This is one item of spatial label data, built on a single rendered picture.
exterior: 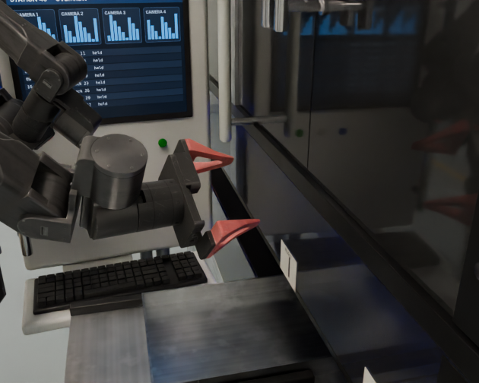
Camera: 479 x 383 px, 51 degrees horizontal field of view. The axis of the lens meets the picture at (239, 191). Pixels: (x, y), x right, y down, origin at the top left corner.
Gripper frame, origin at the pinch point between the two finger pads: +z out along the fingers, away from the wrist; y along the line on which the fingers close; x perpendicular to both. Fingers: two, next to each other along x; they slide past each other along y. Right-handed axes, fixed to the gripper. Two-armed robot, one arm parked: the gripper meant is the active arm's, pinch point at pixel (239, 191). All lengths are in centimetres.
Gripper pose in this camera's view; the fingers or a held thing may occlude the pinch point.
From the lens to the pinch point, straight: 66.7
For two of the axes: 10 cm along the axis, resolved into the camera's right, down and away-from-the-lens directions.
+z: 8.7, -1.4, 4.7
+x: -3.5, 5.1, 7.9
